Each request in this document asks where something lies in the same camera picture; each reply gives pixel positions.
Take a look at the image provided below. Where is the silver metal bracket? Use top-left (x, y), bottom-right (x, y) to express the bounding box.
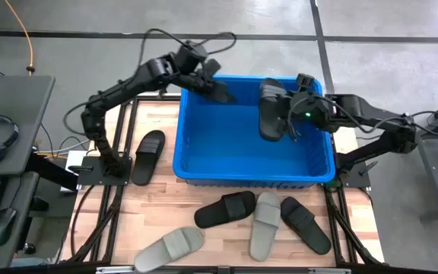
top-left (308, 267), bottom-right (352, 274)
top-left (95, 266), bottom-right (140, 274)

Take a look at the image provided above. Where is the grey slide sandal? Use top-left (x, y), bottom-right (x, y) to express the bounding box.
top-left (249, 191), bottom-right (281, 263)
top-left (133, 226), bottom-right (205, 273)

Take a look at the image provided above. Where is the black aluminium table frame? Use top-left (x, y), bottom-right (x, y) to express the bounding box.
top-left (61, 93), bottom-right (386, 267)

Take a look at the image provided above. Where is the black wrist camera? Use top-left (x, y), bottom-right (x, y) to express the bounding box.
top-left (173, 43), bottom-right (208, 73)
top-left (296, 73), bottom-right (316, 91)

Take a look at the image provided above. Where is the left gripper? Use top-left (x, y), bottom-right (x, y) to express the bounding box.
top-left (173, 58), bottom-right (237, 104)

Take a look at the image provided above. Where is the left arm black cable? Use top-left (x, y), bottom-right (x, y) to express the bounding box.
top-left (62, 27), bottom-right (238, 139)

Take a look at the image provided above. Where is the white box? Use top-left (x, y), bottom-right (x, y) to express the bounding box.
top-left (65, 150), bottom-right (90, 193)

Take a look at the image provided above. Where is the grey computer desk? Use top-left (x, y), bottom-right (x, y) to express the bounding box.
top-left (0, 75), bottom-right (56, 269)

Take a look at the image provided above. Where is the black computer mouse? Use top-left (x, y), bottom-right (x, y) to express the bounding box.
top-left (0, 207), bottom-right (17, 247)

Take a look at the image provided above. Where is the yellow extension cable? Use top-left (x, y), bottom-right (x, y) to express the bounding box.
top-left (5, 0), bottom-right (36, 75)

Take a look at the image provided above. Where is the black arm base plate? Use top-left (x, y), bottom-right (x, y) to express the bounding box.
top-left (335, 151), bottom-right (372, 190)
top-left (77, 156), bottom-right (132, 186)

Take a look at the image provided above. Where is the blue plastic bin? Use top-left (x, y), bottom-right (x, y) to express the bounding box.
top-left (172, 73), bottom-right (336, 189)

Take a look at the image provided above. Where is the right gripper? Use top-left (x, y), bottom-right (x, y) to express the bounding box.
top-left (278, 89), bottom-right (321, 142)

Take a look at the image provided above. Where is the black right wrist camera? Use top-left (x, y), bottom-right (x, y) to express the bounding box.
top-left (296, 73), bottom-right (316, 91)

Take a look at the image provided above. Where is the green cable plug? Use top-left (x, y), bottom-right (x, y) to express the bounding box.
top-left (323, 177), bottom-right (344, 191)

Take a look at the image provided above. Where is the person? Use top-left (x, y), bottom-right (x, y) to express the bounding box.
top-left (10, 256), bottom-right (52, 269)

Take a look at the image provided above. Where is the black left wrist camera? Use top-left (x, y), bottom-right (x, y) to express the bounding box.
top-left (173, 43), bottom-right (208, 73)

